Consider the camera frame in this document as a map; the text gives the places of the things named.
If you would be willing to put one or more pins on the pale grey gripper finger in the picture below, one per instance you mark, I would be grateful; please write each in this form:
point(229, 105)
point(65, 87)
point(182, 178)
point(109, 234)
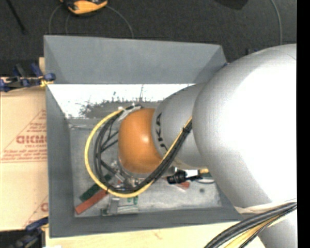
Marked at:
point(116, 205)
point(111, 206)

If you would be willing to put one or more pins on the red-brown flat block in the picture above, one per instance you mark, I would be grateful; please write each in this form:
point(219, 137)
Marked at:
point(184, 185)
point(90, 202)

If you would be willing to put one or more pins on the dark green flat block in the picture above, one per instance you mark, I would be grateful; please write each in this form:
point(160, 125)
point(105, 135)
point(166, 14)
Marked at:
point(89, 192)

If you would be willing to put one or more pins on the brown cardboard board red print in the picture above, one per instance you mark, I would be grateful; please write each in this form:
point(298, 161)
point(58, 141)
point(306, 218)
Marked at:
point(20, 128)

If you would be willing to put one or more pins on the grey metal bin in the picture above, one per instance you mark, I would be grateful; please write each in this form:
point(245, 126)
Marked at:
point(124, 61)

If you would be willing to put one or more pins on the black cylinder on white bracket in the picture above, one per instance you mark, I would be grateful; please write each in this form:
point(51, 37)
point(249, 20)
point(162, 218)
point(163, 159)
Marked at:
point(177, 177)

